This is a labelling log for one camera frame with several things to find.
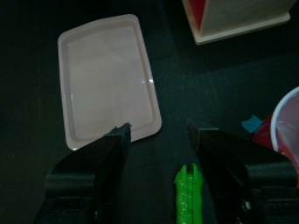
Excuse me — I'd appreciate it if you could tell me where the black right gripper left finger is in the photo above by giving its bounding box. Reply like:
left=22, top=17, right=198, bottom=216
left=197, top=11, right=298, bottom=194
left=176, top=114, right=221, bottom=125
left=34, top=122, right=134, bottom=224

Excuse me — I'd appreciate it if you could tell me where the white rectangular plastic tray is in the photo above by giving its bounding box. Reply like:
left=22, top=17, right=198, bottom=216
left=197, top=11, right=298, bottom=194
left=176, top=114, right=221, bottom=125
left=58, top=13, right=165, bottom=151

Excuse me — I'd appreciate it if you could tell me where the blue tape piece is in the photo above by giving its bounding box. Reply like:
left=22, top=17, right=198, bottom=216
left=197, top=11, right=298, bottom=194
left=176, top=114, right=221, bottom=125
left=241, top=115, right=266, bottom=134

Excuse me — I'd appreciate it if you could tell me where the green toy corn husk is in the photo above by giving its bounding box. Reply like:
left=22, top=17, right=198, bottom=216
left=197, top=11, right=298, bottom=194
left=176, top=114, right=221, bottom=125
left=173, top=163, right=205, bottom=224

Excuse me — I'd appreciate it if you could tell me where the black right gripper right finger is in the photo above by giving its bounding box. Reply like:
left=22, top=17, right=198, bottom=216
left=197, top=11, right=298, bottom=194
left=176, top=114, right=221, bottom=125
left=186, top=119, right=299, bottom=224

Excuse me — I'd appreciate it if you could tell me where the red and white box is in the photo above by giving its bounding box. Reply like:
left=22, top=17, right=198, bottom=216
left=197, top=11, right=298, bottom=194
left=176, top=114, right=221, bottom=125
left=182, top=0, right=299, bottom=46

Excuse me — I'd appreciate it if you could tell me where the red cup with white rim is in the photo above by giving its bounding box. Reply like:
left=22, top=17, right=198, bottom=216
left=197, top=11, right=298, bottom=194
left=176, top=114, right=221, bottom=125
left=252, top=86, right=299, bottom=187

